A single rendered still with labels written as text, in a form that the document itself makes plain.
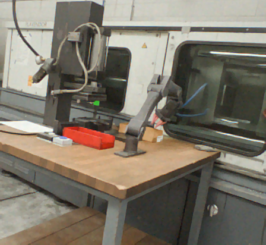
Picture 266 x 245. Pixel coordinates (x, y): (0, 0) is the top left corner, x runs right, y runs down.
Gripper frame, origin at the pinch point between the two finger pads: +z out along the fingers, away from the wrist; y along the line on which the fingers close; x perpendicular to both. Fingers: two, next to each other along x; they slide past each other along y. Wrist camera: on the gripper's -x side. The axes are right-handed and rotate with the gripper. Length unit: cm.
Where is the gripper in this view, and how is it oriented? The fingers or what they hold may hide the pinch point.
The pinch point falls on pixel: (154, 125)
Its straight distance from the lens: 196.6
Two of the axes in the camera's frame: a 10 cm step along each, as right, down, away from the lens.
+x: -5.9, 0.2, -8.0
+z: -5.5, 7.1, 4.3
